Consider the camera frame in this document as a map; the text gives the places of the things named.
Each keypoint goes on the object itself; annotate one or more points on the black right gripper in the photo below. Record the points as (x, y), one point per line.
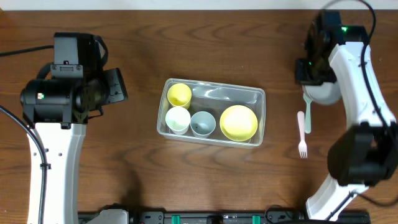
(302, 76)

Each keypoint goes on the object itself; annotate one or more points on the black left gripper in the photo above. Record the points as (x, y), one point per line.
(120, 92)

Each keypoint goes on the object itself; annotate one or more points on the grey bowl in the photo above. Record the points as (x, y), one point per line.
(325, 94)

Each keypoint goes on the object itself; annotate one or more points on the yellow cup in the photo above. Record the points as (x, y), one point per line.
(179, 95)

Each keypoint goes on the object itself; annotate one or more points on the white cup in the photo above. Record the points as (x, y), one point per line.
(178, 120)

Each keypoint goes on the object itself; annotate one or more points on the yellow bowl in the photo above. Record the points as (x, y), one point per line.
(238, 123)

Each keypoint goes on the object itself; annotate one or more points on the clear plastic container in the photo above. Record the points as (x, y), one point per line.
(215, 98)

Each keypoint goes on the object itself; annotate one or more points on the grey cup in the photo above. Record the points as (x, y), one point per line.
(202, 124)

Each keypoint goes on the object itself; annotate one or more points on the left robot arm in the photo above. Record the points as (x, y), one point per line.
(57, 111)

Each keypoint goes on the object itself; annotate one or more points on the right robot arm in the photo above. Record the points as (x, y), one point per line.
(338, 67)

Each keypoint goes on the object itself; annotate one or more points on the mint green spoon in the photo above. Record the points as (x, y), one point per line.
(308, 121)

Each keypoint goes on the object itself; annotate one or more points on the pink fork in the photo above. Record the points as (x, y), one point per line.
(302, 146)

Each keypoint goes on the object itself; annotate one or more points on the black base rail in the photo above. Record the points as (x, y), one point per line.
(118, 214)

